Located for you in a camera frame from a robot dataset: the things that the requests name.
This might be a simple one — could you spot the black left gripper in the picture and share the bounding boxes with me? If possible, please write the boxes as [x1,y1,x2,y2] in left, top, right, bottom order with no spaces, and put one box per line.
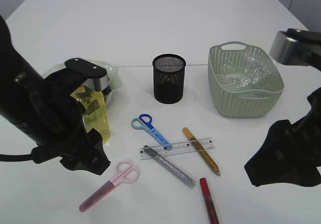
[30,68,111,175]

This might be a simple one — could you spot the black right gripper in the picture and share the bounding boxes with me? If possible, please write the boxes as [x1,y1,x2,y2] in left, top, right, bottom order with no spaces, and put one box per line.
[244,88,320,187]

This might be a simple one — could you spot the yellow tea drink bottle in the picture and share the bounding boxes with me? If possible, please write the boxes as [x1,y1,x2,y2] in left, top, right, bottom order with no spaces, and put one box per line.
[71,85,110,145]

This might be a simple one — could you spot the purple grape bunch with leaves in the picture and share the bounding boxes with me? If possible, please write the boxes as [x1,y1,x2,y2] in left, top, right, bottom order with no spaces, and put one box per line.
[102,83,112,97]

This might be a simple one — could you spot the clear plastic sheet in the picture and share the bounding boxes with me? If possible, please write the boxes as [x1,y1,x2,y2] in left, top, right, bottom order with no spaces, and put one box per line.
[217,51,277,92]

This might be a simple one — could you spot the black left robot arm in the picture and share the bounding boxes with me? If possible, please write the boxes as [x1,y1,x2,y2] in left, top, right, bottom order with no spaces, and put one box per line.
[1,20,110,175]

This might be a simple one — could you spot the clear plastic ruler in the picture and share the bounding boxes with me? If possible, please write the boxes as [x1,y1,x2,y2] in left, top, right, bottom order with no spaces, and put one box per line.
[149,138,216,157]

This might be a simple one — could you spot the pale green wavy plate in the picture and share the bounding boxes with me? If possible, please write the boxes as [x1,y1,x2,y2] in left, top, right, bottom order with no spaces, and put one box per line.
[42,59,122,105]

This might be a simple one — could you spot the gold glitter pen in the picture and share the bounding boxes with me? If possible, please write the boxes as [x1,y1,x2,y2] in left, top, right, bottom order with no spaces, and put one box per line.
[182,127,221,176]

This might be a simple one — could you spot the green plastic woven basket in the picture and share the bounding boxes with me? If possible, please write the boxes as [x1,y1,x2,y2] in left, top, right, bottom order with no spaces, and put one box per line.
[208,42,284,118]

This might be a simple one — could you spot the red glitter pen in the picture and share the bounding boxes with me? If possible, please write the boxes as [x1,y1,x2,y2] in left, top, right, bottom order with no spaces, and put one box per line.
[199,178,219,224]

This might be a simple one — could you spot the silver glitter pen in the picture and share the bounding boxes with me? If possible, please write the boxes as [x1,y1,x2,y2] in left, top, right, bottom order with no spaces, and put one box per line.
[143,145,196,189]

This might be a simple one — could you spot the black mesh pen cup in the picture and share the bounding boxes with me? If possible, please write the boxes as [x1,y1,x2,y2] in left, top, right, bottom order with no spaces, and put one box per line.
[152,54,186,104]

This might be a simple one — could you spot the pink scissors with cover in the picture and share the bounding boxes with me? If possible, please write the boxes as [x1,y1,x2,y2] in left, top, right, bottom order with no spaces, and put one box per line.
[79,160,140,212]

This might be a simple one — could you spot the blue scissors with cover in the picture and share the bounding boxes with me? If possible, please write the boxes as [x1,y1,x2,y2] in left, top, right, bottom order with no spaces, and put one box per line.
[131,114,173,151]

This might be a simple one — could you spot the black cable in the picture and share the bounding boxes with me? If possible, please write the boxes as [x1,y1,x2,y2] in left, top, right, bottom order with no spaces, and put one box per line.
[0,146,61,164]

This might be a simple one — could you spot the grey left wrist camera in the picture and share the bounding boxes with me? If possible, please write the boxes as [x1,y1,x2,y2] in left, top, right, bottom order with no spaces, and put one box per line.
[64,58,109,91]

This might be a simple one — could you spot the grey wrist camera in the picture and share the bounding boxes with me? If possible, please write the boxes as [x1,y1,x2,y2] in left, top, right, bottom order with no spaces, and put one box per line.
[64,58,109,91]
[269,28,320,70]

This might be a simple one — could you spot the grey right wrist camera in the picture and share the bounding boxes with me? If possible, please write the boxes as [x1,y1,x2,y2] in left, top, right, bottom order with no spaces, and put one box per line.
[269,28,320,70]

